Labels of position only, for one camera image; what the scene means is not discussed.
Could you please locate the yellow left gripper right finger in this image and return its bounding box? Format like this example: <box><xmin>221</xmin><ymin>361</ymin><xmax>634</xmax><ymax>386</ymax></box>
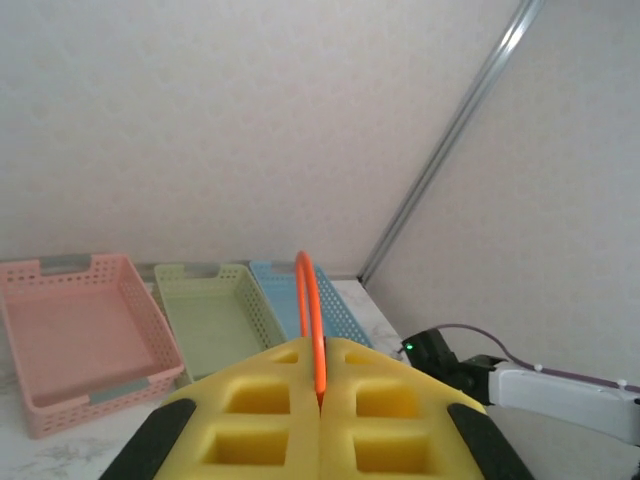
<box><xmin>318</xmin><ymin>336</ymin><xmax>535</xmax><ymax>480</ymax></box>

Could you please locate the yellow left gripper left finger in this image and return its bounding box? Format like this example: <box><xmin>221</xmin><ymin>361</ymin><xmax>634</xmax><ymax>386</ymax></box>
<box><xmin>98</xmin><ymin>336</ymin><xmax>322</xmax><ymax>480</ymax></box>

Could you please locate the orange cable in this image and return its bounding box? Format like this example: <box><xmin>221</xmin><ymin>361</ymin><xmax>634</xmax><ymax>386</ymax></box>
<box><xmin>293</xmin><ymin>250</ymin><xmax>330</xmax><ymax>397</ymax></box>

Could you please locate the green perforated plastic basket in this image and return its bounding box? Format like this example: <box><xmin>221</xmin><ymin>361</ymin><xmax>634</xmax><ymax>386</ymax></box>
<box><xmin>152</xmin><ymin>262</ymin><xmax>290</xmax><ymax>389</ymax></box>

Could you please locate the blue perforated plastic basket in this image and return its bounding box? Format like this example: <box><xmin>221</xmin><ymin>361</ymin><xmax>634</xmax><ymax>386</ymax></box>
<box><xmin>248</xmin><ymin>259</ymin><xmax>376</xmax><ymax>352</ymax></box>

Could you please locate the pink perforated plastic basket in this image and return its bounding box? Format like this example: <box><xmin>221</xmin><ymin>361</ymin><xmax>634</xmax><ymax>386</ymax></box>
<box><xmin>0</xmin><ymin>252</ymin><xmax>186</xmax><ymax>441</ymax></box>

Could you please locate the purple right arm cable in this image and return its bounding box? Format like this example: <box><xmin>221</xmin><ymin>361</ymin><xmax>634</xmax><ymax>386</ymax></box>
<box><xmin>433</xmin><ymin>323</ymin><xmax>640</xmax><ymax>392</ymax></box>

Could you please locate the aluminium frame rail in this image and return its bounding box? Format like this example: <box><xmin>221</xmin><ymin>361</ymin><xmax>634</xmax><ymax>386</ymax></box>
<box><xmin>133</xmin><ymin>260</ymin><xmax>364</xmax><ymax>282</ymax></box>

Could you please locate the aluminium frame post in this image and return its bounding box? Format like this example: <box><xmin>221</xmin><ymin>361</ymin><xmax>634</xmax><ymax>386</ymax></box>
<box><xmin>357</xmin><ymin>0</ymin><xmax>546</xmax><ymax>286</ymax></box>

